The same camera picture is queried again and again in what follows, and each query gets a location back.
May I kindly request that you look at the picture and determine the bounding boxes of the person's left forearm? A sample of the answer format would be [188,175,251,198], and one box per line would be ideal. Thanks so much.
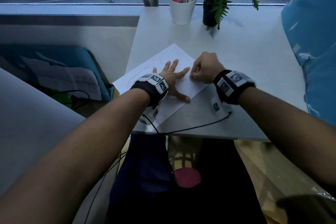
[0,89,151,224]

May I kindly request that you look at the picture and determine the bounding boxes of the white cup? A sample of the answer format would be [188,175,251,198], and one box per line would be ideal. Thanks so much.
[168,0,198,26]

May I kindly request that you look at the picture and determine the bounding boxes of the teal chair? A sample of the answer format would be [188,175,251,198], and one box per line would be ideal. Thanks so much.
[0,44,113,102]

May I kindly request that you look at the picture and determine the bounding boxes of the person's left hand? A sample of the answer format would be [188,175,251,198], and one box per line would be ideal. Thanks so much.
[152,59,191,104]

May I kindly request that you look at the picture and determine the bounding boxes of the white paper sheet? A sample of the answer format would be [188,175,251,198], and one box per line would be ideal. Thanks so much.
[112,43,210,127]

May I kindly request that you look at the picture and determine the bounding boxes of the person's dark trousers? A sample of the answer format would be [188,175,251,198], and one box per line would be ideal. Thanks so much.
[106,133,267,224]

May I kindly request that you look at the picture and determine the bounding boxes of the blue patterned cushion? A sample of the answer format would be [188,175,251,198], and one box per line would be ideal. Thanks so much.
[281,0,336,128]

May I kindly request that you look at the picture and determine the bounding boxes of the grey printed paper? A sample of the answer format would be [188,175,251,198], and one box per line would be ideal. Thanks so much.
[21,56,102,101]

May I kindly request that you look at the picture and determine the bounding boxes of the black floor cable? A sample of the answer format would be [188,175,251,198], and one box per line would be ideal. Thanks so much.
[84,150,128,224]

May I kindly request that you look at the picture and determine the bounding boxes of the person's right hand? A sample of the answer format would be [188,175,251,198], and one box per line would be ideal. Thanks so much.
[189,52,226,85]

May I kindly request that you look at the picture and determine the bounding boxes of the person's right forearm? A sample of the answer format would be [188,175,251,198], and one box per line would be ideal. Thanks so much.
[238,86,336,188]

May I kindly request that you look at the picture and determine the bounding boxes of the black left wrist camera band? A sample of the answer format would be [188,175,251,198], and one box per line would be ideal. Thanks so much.
[130,73,169,127]

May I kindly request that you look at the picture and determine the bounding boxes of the pink slipper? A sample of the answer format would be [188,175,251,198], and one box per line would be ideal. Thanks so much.
[174,168,202,189]

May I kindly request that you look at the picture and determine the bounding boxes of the black right wrist camera band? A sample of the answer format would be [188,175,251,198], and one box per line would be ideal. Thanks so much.
[210,69,257,120]

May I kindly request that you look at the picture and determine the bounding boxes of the black wrist camera band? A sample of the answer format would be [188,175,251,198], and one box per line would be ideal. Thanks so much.
[210,69,257,120]
[130,73,169,127]

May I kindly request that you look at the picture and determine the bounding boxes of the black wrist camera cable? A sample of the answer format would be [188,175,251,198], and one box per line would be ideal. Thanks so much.
[141,111,233,135]

